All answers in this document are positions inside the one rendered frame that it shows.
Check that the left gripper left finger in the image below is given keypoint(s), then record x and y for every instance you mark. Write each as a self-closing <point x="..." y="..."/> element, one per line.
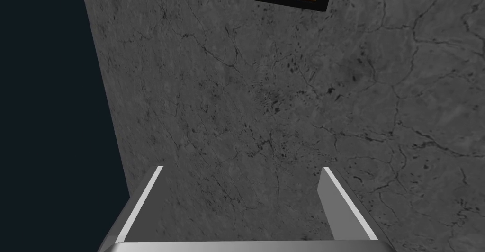
<point x="146" y="202"/>

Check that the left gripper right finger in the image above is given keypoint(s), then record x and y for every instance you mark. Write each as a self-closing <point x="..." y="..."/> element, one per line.
<point x="343" y="206"/>

